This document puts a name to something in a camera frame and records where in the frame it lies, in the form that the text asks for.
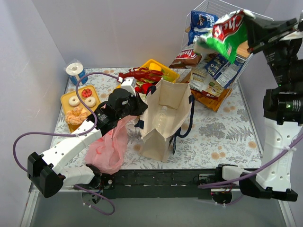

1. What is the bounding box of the red strawberry donut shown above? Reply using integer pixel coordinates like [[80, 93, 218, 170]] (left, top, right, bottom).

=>
[[81, 88, 93, 99]]

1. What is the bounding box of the white snack packet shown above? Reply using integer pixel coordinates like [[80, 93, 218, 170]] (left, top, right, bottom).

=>
[[189, 68, 208, 92]]

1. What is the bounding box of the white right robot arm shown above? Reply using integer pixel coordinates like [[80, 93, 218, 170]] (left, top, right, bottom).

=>
[[216, 17, 303, 201]]

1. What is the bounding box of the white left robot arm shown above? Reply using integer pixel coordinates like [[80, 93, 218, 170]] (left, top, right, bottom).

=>
[[27, 88, 148, 198]]

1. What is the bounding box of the pink plastic bag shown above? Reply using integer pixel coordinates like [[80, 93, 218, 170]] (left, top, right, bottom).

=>
[[85, 116, 135, 175]]

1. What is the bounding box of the toilet paper roll pack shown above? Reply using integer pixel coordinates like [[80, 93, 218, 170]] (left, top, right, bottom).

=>
[[65, 61, 85, 85]]

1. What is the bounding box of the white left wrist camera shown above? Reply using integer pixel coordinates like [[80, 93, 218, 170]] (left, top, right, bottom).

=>
[[120, 77, 137, 96]]

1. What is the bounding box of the beige canvas tote bag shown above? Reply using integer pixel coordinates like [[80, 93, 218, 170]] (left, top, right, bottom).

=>
[[135, 79, 195, 162]]

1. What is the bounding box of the white glazed donut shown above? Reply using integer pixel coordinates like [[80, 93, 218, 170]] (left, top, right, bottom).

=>
[[85, 96, 97, 108], [68, 96, 80, 107]]

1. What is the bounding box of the brown Chula chips bag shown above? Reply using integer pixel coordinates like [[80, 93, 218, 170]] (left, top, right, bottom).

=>
[[169, 48, 203, 69]]

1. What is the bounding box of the orange snack bag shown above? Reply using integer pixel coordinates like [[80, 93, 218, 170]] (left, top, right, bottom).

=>
[[189, 81, 232, 112]]

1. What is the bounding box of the red toy lobster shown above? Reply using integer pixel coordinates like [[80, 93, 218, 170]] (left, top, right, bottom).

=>
[[118, 67, 164, 85]]

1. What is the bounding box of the clear drink bottle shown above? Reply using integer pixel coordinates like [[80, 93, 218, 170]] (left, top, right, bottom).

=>
[[152, 105, 176, 135]]

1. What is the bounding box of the blue Kettle chips bag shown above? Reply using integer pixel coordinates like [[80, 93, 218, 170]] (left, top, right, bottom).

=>
[[205, 54, 245, 88]]

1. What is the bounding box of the white wire shelf rack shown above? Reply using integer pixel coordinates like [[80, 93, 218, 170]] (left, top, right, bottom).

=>
[[181, 0, 263, 91]]

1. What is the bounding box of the blue Doritos chips bag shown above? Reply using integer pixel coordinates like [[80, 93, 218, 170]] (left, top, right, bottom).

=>
[[187, 10, 218, 45]]

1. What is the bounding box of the green Chula chips bag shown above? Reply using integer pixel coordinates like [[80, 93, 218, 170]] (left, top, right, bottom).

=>
[[194, 9, 256, 63]]

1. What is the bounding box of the orange donut tray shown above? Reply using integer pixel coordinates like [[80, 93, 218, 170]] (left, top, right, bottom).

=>
[[60, 85, 102, 133]]

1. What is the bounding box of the red toy chili pepper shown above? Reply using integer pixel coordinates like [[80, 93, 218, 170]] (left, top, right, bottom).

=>
[[135, 83, 154, 94]]

